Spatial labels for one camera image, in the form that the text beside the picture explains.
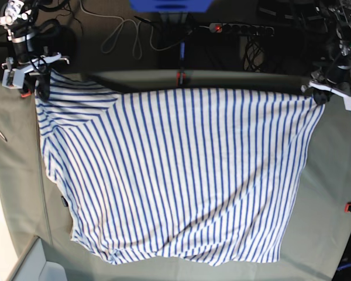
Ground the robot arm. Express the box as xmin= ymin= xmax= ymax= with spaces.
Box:
xmin=300 ymin=1 xmax=351 ymax=112
xmin=0 ymin=1 xmax=70 ymax=101

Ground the green table cloth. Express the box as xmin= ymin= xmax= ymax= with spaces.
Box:
xmin=0 ymin=83 xmax=351 ymax=280

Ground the black power strip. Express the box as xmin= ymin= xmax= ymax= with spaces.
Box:
xmin=209 ymin=23 xmax=275 ymax=37

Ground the white bin at lower left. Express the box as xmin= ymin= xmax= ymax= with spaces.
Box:
xmin=0 ymin=235 xmax=67 ymax=280

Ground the orange clamp at left corner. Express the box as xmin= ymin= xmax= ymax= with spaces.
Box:
xmin=20 ymin=91 xmax=32 ymax=98

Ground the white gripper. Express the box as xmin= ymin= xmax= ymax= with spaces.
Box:
xmin=300 ymin=80 xmax=351 ymax=111
xmin=1 ymin=53 xmax=69 ymax=101

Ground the black round bag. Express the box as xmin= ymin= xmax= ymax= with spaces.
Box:
xmin=37 ymin=19 xmax=77 ymax=72

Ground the blue box on stand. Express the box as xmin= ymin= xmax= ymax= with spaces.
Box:
xmin=129 ymin=0 xmax=212 ymax=12

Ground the blue white striped t-shirt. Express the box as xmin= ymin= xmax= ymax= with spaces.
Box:
xmin=35 ymin=71 xmax=324 ymax=266

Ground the orange clamp at back centre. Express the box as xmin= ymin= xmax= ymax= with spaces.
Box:
xmin=177 ymin=41 xmax=186 ymax=86

